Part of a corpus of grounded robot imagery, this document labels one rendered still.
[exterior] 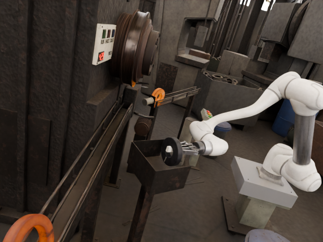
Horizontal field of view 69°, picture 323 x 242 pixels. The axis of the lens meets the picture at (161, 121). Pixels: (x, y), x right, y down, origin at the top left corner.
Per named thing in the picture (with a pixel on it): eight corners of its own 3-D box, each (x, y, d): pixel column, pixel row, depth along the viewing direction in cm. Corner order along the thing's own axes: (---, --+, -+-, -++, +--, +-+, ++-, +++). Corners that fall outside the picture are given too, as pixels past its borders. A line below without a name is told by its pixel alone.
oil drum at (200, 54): (180, 82, 629) (190, 49, 596) (180, 78, 685) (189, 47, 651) (202, 88, 631) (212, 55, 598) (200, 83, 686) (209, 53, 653)
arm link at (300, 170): (297, 170, 172) (325, 190, 153) (279, 180, 168) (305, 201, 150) (304, 72, 133) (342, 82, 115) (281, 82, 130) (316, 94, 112)
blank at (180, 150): (181, 150, 115) (187, 150, 116) (167, 131, 125) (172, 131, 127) (170, 172, 122) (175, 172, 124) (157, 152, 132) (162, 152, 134)
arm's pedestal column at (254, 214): (263, 209, 215) (278, 182, 203) (278, 246, 177) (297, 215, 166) (221, 197, 216) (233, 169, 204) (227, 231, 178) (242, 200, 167)
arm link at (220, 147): (208, 160, 137) (196, 146, 147) (226, 158, 146) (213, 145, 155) (217, 145, 133) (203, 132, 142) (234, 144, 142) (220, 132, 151)
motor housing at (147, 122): (123, 173, 212) (135, 121, 192) (128, 161, 233) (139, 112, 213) (137, 176, 213) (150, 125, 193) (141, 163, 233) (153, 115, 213)
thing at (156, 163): (126, 277, 129) (155, 171, 102) (110, 238, 149) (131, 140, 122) (157, 264, 140) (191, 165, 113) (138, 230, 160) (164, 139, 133)
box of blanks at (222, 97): (197, 124, 372) (213, 78, 343) (183, 105, 445) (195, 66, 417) (252, 133, 399) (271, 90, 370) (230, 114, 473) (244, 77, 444)
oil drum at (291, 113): (277, 137, 411) (301, 89, 378) (266, 124, 466) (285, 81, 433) (309, 145, 413) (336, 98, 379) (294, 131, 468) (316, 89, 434)
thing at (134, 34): (116, 92, 137) (131, 6, 119) (131, 77, 181) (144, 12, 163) (127, 95, 137) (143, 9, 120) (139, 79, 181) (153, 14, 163)
